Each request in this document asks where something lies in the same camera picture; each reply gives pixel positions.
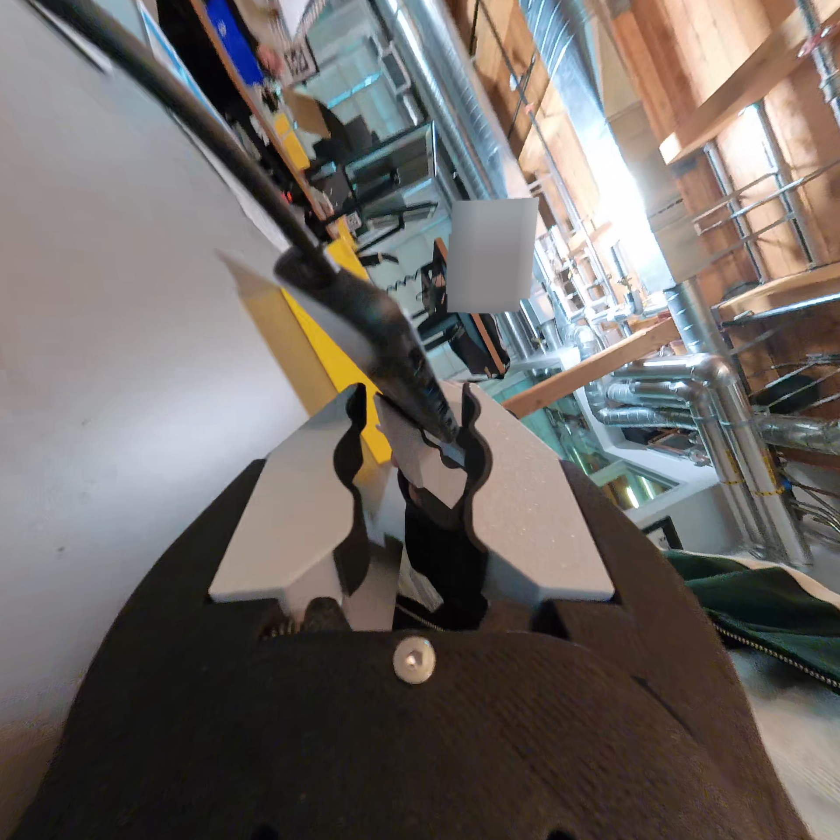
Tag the silver ventilation duct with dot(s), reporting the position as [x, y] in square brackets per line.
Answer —
[446, 85]

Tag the light wooden beam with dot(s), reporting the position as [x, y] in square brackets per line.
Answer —
[590, 367]

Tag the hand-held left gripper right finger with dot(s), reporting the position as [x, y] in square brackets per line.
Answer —
[538, 518]

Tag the dark green zippered jacket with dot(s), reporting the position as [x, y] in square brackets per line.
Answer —
[754, 604]

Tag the brown wooden edge strip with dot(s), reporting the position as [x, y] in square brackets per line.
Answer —
[262, 124]

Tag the small yellow plastic bin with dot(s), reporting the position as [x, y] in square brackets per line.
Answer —
[348, 256]

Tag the cluster of silver pipes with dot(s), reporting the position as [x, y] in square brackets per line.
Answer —
[715, 407]

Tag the white desk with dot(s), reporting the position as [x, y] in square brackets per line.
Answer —
[98, 328]

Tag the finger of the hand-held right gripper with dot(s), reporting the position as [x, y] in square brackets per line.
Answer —
[420, 459]
[259, 279]

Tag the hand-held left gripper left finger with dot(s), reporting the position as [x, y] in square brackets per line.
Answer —
[282, 518]

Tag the large blue plastic bin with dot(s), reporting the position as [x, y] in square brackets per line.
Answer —
[233, 39]

